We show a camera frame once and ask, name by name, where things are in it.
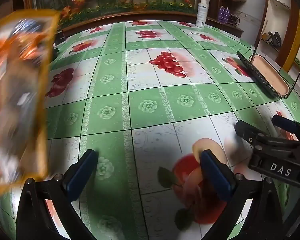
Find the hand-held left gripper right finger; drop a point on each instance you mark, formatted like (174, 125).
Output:
(213, 175)

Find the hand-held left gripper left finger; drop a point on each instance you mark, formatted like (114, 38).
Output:
(81, 173)

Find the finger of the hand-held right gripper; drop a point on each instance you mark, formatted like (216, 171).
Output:
(283, 123)
(245, 130)

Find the yellow cardboard snack box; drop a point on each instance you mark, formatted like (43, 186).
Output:
(20, 92)

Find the tan biscuit packets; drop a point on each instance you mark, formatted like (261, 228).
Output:
(270, 76)

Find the green fruit-print tablecloth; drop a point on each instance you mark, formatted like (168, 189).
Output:
(150, 105)

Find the purple bottle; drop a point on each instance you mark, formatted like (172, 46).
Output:
(221, 14)
(227, 15)

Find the black box-shaped object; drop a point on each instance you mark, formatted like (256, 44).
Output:
(54, 53)

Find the white spray bottle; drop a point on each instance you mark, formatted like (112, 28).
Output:
(200, 12)

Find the small black object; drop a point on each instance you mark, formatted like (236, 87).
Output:
(60, 37)

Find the curved wooden sideboard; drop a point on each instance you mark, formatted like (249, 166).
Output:
(145, 15)

